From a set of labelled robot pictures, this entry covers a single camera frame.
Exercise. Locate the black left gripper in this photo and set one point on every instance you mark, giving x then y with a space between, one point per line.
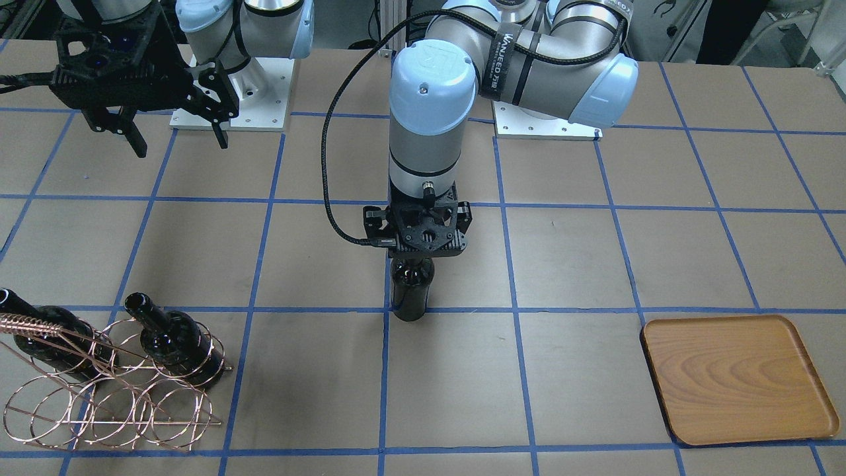
373 221

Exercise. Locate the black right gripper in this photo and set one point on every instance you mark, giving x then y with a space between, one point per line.
173 73

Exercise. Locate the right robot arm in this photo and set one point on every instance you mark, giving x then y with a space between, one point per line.
237 34

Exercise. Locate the dark wine bottle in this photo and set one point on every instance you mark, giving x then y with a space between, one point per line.
73 351
411 281
176 342

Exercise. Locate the aluminium frame post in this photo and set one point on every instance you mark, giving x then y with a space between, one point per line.
391 13

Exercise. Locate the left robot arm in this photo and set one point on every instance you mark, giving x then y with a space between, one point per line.
575 71

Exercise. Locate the wooden serving tray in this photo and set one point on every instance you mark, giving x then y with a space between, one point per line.
737 379

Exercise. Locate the copper wire bottle basket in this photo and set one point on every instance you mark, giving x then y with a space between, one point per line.
132 402

